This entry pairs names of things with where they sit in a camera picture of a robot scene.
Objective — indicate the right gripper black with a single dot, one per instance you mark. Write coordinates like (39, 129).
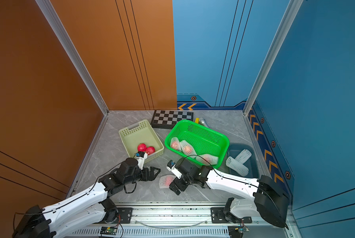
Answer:
(176, 182)

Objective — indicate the green circuit board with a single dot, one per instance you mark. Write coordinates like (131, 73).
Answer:
(108, 231)

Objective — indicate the bright green plastic basket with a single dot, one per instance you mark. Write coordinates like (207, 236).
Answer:
(202, 139)

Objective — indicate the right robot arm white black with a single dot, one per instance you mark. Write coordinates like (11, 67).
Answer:
(256, 196)

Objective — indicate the grey cylinder yellow tip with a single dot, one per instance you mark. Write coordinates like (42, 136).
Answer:
(201, 121)

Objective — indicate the pale green plastic basket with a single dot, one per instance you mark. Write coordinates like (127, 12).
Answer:
(141, 132)

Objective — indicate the white foam net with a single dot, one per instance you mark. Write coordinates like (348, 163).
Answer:
(243, 156)
(236, 166)

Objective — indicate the right aluminium corner post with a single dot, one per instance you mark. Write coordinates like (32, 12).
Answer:
(281, 33)

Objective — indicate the dark teal plastic tray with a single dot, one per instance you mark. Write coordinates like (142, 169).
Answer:
(235, 149)

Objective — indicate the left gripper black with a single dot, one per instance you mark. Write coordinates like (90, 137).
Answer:
(146, 170)

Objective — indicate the small right circuit board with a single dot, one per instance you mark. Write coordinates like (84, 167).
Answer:
(237, 231)

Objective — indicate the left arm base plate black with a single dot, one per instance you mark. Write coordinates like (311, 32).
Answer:
(122, 215)

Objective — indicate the bare red apple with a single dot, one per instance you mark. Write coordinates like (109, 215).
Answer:
(141, 147)
(150, 150)

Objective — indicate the aluminium front rail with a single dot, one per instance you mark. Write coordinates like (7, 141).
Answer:
(184, 220)

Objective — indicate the left aluminium corner post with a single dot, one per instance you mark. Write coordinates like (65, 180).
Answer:
(58, 28)

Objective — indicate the black white checkerboard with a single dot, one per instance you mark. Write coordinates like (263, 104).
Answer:
(166, 119)

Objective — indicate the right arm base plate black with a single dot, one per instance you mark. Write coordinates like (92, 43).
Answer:
(223, 215)

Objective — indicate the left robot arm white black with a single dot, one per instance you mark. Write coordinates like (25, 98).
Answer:
(92, 205)

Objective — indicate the aluminium corner post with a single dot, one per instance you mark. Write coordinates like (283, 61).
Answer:
(281, 33)
(58, 28)

